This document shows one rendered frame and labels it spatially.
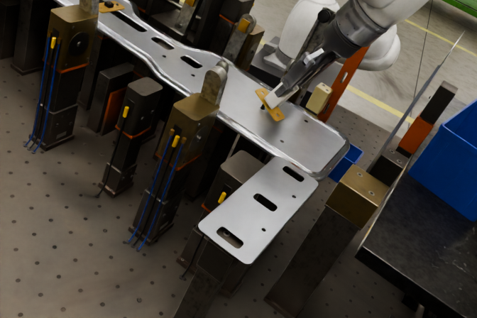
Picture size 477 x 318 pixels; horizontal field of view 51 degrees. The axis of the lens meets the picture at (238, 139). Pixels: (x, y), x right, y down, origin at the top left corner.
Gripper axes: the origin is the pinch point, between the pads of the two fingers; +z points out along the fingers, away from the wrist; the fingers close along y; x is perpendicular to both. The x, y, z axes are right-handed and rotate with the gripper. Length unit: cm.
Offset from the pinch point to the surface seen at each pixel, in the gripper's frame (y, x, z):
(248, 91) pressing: -1.6, -5.9, 8.0
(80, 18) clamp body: 24.7, -34.4, 14.3
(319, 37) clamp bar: -14.4, -7.3, -7.9
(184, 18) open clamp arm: -6.2, -33.3, 15.1
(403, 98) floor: -320, -7, 104
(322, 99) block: -11.7, 4.7, -0.8
